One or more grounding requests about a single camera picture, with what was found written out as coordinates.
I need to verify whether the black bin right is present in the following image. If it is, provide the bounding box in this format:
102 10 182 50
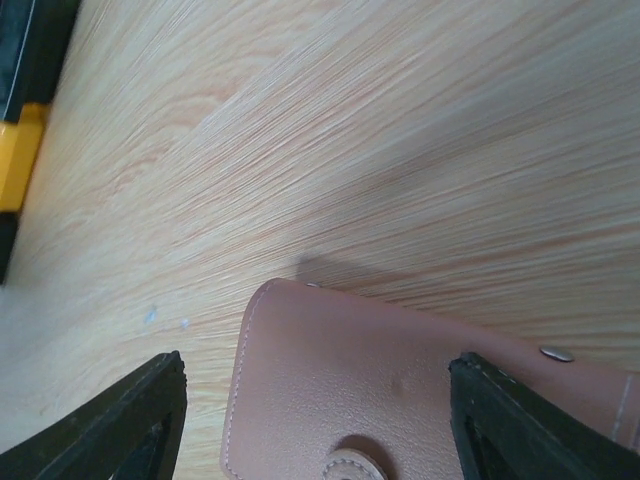
1 0 81 124

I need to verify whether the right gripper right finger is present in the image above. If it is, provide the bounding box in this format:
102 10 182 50
449 353 639 479

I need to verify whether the black bin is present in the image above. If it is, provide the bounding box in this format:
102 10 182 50
0 212 19 285
1 0 81 124

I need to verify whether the yellow bin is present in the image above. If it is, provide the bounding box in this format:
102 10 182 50
0 103 50 212

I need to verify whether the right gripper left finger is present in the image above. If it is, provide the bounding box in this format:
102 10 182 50
1 351 187 479

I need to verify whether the black bin left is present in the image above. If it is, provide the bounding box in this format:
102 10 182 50
0 212 19 285

